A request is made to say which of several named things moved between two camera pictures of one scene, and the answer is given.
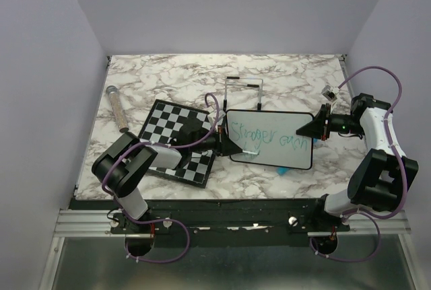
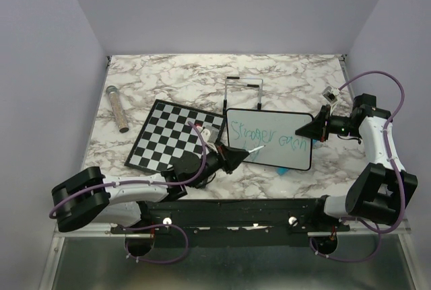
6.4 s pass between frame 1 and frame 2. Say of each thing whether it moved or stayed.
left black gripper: moved
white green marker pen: moved
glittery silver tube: stayed
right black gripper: stayed
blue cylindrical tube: stayed
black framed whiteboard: stayed
